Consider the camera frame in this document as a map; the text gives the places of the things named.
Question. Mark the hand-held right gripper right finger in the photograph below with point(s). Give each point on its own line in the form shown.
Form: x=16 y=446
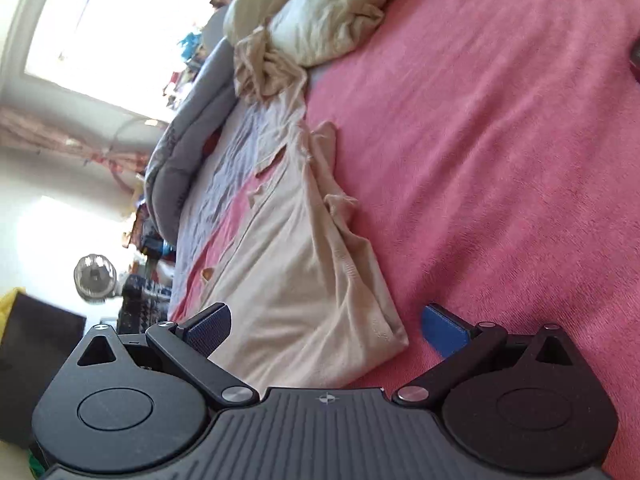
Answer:
x=442 y=332

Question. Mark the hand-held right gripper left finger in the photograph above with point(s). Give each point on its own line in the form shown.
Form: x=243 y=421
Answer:
x=210 y=330

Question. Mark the beige t-shirt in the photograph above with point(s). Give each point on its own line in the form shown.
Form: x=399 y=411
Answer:
x=300 y=285

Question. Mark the blue red patterned cloth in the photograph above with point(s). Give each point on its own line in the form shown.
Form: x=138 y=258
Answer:
x=145 y=300

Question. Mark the white standing fan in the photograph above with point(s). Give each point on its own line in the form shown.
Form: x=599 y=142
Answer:
x=95 y=275

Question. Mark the lavender bed sheet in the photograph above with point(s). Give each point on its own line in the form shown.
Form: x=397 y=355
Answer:
x=220 y=180

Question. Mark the pink blanket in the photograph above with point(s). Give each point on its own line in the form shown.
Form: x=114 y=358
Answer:
x=500 y=185

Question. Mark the grey patterned duvet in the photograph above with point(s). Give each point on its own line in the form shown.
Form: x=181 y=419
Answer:
x=175 y=170

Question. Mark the black television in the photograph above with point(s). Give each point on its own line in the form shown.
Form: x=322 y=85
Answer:
x=35 y=360

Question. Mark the yellow cloth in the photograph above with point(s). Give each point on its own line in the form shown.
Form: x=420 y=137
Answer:
x=10 y=305

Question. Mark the crumpled beige garment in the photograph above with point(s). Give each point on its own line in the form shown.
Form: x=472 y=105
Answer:
x=265 y=70

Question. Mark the row of windowsill clutter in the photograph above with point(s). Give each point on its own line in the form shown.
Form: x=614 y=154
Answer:
x=200 y=45

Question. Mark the window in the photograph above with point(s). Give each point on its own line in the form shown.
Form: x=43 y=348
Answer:
x=125 y=25

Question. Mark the beige pillow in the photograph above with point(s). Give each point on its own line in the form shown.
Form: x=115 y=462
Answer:
x=255 y=5

